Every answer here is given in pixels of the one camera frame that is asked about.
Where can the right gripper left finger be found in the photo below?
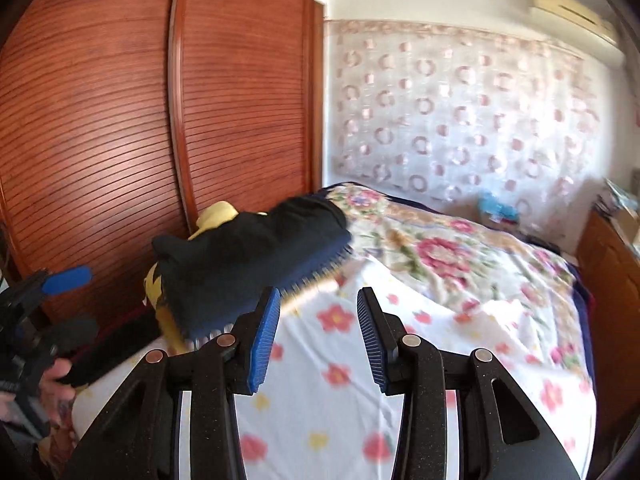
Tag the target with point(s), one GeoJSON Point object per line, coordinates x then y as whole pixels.
{"type": "Point", "coordinates": [136, 435]}

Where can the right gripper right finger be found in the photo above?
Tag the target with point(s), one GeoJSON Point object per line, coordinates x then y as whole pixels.
{"type": "Point", "coordinates": [448, 396]}

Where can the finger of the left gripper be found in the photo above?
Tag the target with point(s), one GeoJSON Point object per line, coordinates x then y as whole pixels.
{"type": "Point", "coordinates": [44, 284]}
{"type": "Point", "coordinates": [67, 336]}

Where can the black printed t-shirt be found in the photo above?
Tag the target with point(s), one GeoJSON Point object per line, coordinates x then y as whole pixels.
{"type": "Point", "coordinates": [298, 214]}

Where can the person left hand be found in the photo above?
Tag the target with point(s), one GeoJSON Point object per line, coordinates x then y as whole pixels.
{"type": "Point", "coordinates": [53, 394]}

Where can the yellow plush toy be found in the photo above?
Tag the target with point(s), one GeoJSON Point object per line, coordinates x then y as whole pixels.
{"type": "Point", "coordinates": [167, 279]}

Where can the floral quilt blanket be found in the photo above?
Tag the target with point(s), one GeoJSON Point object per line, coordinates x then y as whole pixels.
{"type": "Point", "coordinates": [460, 259]}

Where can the patterned yellow folded garment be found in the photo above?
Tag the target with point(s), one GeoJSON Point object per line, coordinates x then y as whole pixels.
{"type": "Point", "coordinates": [293, 297]}

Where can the white floral bed sheet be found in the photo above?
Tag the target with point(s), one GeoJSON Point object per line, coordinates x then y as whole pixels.
{"type": "Point", "coordinates": [319, 414]}

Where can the wooden side cabinet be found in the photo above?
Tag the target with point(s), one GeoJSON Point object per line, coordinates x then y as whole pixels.
{"type": "Point", "coordinates": [610, 271]}

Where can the wooden louvered wardrobe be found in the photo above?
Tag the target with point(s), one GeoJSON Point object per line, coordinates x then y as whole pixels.
{"type": "Point", "coordinates": [123, 119]}

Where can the navy folded garment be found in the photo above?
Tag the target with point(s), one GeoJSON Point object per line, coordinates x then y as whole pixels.
{"type": "Point", "coordinates": [229, 269]}

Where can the blue tissue pack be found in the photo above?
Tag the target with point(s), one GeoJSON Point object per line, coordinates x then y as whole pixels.
{"type": "Point", "coordinates": [490, 206]}

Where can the cardboard box on cabinet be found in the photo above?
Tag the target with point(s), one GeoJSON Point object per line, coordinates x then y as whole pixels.
{"type": "Point", "coordinates": [627, 223]}

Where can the circle patterned sheer curtain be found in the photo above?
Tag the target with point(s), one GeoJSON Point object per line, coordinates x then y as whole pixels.
{"type": "Point", "coordinates": [442, 114]}

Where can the wall air conditioner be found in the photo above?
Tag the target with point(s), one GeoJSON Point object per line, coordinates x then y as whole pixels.
{"type": "Point", "coordinates": [573, 23]}

